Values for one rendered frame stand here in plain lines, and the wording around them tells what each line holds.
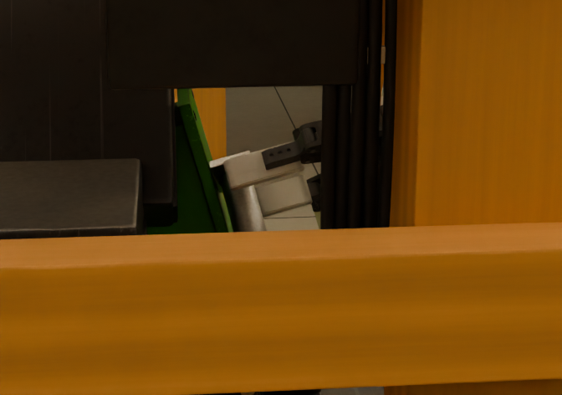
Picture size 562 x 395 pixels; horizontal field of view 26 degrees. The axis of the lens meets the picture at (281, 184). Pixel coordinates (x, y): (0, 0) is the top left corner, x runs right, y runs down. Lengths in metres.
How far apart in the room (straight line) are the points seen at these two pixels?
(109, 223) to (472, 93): 0.29
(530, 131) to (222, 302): 0.22
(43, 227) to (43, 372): 0.17
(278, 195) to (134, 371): 0.45
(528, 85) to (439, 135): 0.06
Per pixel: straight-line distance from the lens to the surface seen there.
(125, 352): 0.75
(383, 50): 0.84
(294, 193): 1.17
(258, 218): 1.12
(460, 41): 0.76
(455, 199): 0.79
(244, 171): 1.11
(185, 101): 1.12
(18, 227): 0.91
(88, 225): 0.90
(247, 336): 0.75
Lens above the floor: 1.54
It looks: 18 degrees down
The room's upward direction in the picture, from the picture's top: straight up
